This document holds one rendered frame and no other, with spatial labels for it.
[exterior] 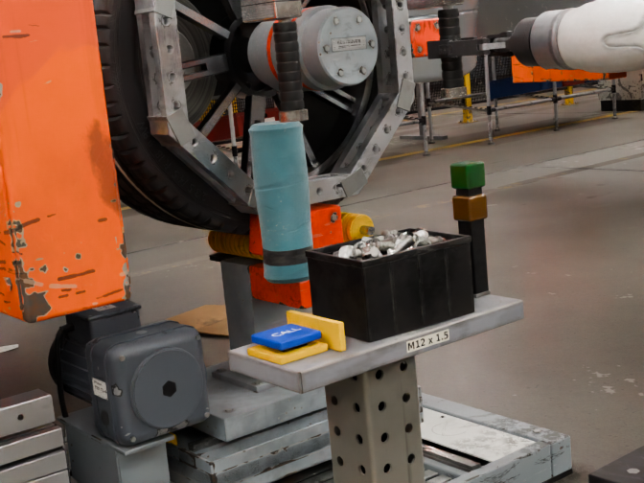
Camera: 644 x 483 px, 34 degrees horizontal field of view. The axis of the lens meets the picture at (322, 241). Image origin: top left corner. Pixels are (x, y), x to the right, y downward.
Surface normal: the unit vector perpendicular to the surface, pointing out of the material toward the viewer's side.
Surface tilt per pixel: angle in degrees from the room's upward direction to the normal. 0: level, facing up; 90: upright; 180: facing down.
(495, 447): 0
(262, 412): 90
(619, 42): 98
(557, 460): 90
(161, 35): 90
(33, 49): 90
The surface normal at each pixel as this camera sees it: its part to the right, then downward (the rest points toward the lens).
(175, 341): 0.53, -0.29
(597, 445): -0.09, -0.98
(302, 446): 0.62, 0.09
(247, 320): -0.78, 0.18
